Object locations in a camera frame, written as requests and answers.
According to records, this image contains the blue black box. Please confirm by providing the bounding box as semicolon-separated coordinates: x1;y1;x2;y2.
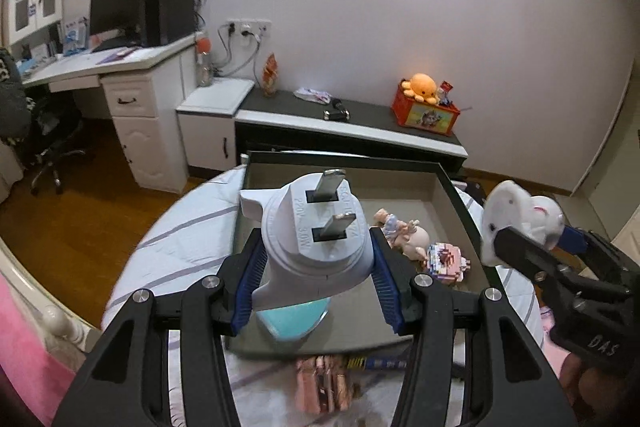
346;355;407;371

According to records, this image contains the person's right hand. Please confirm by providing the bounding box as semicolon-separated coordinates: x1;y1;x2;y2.
559;353;624;425

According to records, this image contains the orange octopus plush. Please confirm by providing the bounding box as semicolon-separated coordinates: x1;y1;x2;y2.
400;74;439;105

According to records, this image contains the small baby doll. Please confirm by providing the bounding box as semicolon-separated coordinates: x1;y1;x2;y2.
373;208;431;262

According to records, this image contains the white plug night light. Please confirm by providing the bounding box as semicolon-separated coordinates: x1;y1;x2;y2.
240;169;374;311

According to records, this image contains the black computer monitor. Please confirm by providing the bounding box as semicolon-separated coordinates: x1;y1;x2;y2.
89;0;141;52

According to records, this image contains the white round rabbit light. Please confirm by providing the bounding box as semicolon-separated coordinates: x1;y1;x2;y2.
480;180;565;267

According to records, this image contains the black storage box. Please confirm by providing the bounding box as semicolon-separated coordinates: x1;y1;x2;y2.
226;152;501;359

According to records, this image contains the rose gold metal cup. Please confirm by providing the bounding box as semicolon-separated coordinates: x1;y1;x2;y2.
295;355;361;415

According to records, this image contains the orange capped bottle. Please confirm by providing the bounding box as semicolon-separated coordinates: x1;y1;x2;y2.
195;37;212;87

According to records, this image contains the low black white cabinet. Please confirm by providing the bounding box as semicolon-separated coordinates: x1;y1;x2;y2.
234;89;468;174

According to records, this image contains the striped white quilt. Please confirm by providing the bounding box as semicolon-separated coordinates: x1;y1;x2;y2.
98;166;547;427

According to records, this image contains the crumpled white packet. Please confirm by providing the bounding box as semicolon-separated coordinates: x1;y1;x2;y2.
293;88;332;105

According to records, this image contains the white bed post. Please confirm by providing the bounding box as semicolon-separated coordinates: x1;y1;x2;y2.
41;305;87;348

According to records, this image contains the small white side cabinet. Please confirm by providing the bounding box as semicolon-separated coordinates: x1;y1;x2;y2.
176;78;254;171

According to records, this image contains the wall power strip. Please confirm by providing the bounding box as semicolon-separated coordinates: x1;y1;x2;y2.
226;18;272;39

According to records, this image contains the red toy box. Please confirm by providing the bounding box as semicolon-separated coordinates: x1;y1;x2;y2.
392;86;460;136

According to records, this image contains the pink blanket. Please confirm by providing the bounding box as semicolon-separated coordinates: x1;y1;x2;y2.
0;279;75;426

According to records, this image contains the small black gadget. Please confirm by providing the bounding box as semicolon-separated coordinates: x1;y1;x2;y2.
323;98;350;122

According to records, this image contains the black office chair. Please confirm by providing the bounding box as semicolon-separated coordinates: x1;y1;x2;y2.
0;48;87;197

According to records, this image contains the teal round tin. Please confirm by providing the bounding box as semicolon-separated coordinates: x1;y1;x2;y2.
257;298;331;343

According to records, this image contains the pink brick flower figure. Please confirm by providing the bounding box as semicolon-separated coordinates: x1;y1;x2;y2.
425;243;471;286

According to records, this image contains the black computer tower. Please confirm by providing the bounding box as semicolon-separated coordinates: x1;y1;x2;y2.
140;0;196;48

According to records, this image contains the white desk with drawers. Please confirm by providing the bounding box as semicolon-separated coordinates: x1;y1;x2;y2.
23;32;200;194

